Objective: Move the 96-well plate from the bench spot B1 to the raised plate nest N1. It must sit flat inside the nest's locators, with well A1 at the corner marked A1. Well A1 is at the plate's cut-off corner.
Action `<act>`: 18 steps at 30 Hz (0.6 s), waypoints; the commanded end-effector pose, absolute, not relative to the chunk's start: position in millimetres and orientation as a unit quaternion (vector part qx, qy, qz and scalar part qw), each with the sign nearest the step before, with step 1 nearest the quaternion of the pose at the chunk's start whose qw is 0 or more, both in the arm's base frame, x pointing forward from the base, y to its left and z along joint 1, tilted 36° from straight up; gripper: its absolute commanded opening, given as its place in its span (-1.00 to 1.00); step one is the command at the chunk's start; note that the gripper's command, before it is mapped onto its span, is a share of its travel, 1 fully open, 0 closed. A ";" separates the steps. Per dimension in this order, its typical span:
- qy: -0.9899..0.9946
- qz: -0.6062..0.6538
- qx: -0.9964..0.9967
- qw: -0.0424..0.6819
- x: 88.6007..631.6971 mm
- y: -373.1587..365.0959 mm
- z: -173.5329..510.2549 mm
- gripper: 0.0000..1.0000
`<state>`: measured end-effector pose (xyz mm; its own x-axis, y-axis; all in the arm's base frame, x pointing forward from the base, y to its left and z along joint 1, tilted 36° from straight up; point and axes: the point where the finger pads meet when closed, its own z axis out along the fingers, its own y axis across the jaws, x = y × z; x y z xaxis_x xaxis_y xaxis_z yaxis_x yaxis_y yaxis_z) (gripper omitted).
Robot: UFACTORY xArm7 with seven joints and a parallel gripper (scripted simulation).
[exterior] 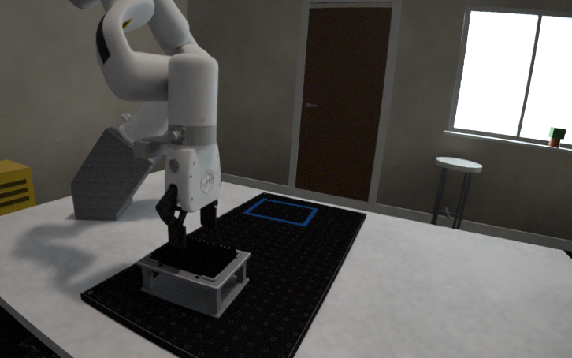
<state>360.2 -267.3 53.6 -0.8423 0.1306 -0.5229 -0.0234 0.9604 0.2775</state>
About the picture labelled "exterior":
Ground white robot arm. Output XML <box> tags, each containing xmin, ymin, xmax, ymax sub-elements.
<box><xmin>69</xmin><ymin>0</ymin><xmax>218</xmax><ymax>158</ymax></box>

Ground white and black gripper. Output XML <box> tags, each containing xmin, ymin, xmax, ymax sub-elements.
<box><xmin>155</xmin><ymin>141</ymin><xmax>222</xmax><ymax>249</ymax></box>

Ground blue tape rectangle outline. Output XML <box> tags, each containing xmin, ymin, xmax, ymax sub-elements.
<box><xmin>243</xmin><ymin>199</ymin><xmax>318</xmax><ymax>226</ymax></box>

